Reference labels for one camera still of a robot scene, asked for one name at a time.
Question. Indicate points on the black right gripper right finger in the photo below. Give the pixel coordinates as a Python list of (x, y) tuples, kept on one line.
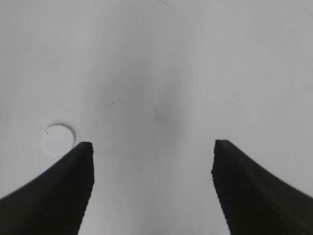
[(255, 201)]

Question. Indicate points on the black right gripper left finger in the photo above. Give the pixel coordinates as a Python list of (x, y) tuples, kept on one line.
[(55, 202)]

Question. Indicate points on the white bottle cap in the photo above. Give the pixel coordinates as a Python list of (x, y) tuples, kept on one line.
[(58, 140)]

